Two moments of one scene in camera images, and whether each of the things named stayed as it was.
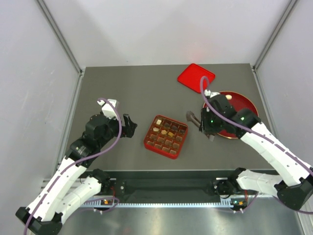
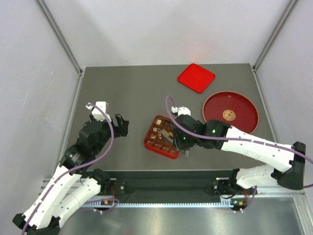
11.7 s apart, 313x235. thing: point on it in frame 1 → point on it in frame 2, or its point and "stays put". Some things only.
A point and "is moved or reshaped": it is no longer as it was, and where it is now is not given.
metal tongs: [190, 117] is moved or reshaped
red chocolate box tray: [166, 136] stays put
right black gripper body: [211, 124] → [183, 143]
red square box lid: [191, 77] stays put
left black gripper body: [126, 131] → [120, 130]
